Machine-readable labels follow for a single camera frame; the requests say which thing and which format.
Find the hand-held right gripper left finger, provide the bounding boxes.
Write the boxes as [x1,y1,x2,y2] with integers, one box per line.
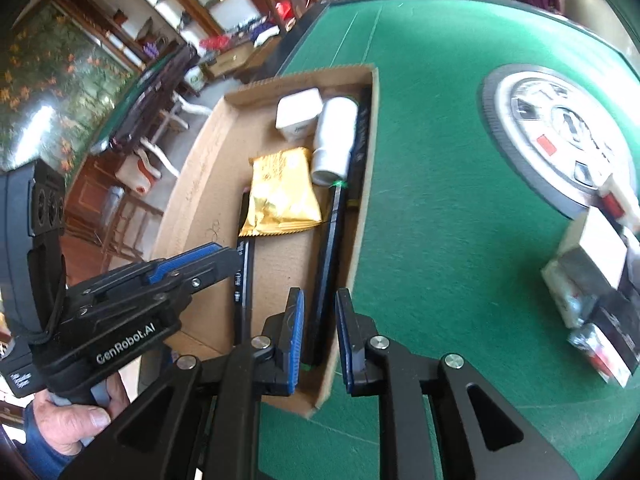
[60,287,307,480]

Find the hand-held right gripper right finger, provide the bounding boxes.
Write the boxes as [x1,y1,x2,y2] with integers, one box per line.
[334,287,576,480]

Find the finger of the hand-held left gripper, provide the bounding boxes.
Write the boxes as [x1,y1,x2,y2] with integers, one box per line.
[67,242,225,307]
[80,248,242,319]

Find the cardboard box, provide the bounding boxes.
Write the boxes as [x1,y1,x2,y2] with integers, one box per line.
[150,64,379,418]

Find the long black pen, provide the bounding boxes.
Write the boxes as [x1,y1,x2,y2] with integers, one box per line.
[302,180,348,367]

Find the white medicine box red border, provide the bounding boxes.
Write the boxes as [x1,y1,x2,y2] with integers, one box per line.
[567,322,633,388]

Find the dark grey box white side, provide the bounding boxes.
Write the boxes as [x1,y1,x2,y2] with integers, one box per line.
[557,207,628,306]

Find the person's left hand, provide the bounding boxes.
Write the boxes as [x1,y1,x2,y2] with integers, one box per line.
[31,376,132,457]

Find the black marker pen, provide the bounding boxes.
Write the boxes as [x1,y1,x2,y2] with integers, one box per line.
[232,187,257,348]

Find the dark wooden chair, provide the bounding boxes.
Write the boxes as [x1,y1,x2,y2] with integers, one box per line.
[65,187,166,261]

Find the yellow snack packet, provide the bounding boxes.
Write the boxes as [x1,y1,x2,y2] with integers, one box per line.
[237,146,323,238]

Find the white orange plastic container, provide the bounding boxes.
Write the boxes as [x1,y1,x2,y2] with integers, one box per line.
[115,152,163,196]

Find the dark mahjong table white legs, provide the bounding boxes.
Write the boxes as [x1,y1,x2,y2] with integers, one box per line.
[90,42,213,178]

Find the long black box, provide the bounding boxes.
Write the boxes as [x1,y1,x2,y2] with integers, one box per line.
[345,85,373,211]

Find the low wooden drawer cabinet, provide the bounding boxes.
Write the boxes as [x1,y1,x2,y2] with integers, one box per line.
[207,35,281,81]

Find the cartoon print tissue pack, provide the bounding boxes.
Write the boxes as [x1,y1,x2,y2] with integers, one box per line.
[541,255,598,328]

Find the blue white bag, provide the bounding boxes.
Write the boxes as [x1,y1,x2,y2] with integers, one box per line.
[250,17,282,48]

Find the black packet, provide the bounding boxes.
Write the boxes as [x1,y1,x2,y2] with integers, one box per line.
[590,290,640,361]

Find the round grey table control panel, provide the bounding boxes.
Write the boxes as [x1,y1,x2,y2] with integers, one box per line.
[477,64,640,221]

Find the white and red small box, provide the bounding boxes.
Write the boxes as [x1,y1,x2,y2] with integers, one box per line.
[602,172,640,233]

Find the flower wall painting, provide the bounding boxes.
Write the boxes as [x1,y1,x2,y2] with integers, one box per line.
[0,2,143,173]

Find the white wall shelf unit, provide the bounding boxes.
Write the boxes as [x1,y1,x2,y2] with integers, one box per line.
[60,0,261,76]

